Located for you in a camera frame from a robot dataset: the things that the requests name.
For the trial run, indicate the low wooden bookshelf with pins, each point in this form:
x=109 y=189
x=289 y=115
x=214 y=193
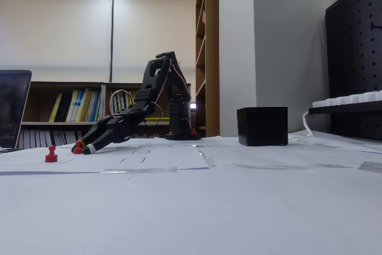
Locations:
x=125 y=86
x=38 y=87

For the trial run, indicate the red ball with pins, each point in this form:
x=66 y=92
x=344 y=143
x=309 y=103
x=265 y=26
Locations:
x=51 y=157
x=78 y=149

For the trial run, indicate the yellow thin book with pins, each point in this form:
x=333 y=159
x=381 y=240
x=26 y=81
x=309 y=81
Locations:
x=55 y=108

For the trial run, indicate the white power strip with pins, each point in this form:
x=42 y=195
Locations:
x=352 y=98

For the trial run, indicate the paper sheet with drawn squares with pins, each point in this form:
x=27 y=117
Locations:
x=161 y=159

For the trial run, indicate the black pegboard panel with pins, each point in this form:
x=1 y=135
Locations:
x=355 y=52

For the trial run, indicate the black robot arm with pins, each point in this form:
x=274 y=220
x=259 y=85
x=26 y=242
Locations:
x=179 y=99

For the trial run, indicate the clear tape strip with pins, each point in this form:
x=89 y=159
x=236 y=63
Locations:
x=137 y=170
x=209 y=159
x=286 y=166

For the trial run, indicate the dark vertical wall conduit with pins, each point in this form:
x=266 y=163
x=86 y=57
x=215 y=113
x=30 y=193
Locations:
x=112 y=34

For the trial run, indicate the black plastic bin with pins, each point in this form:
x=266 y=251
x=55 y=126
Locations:
x=262 y=126

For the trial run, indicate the tall wooden bookshelf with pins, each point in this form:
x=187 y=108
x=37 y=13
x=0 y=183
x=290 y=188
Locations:
x=212 y=58

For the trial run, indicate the black laptop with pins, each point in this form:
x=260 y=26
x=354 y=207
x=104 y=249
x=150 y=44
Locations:
x=13 y=108

